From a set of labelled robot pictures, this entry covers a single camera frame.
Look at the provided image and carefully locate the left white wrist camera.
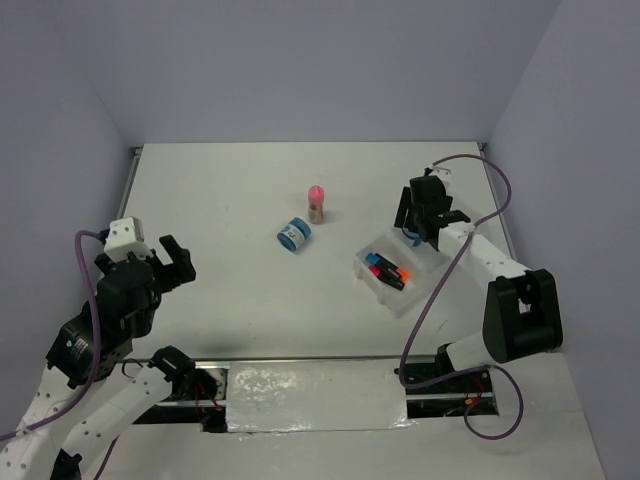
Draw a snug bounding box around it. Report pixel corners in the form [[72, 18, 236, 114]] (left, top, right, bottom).
[[104, 216, 151, 262]]

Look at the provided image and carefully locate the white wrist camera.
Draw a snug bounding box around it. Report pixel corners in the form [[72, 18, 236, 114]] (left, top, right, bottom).
[[424, 165, 452, 189], [104, 216, 151, 262]]

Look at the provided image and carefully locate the white foil front panel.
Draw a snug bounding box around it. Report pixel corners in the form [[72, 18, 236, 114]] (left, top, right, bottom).
[[226, 359, 411, 433]]

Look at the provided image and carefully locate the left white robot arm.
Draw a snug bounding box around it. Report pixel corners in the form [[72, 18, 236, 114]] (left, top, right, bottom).
[[1, 230, 218, 479]]

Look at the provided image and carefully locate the orange cap highlighter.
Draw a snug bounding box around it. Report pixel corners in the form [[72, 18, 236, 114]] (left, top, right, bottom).
[[377, 253, 409, 283]]

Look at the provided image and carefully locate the pink cap highlighter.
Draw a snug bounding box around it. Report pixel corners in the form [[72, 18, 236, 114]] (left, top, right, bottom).
[[368, 265, 405, 291]]

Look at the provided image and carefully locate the blue cap highlighter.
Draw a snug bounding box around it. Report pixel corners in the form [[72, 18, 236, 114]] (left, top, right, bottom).
[[365, 252, 400, 277]]

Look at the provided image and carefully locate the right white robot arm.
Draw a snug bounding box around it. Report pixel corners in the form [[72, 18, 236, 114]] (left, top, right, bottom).
[[394, 172, 564, 391]]

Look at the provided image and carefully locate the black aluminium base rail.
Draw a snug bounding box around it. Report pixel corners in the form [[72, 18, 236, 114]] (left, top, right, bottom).
[[131, 344, 500, 434]]

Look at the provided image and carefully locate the translucent white compartment tray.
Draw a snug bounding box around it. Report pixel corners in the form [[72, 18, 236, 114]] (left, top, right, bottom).
[[352, 226, 458, 317]]

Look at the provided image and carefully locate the pink lid small bottle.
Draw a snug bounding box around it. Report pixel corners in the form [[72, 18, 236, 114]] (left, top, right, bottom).
[[307, 185, 325, 224]]

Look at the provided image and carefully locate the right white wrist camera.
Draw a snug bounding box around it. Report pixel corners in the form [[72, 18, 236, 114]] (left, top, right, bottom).
[[424, 165, 452, 189]]

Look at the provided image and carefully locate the blue tape roll tub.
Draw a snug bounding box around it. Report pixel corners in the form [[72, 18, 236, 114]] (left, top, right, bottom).
[[402, 228, 423, 248], [276, 217, 312, 252]]

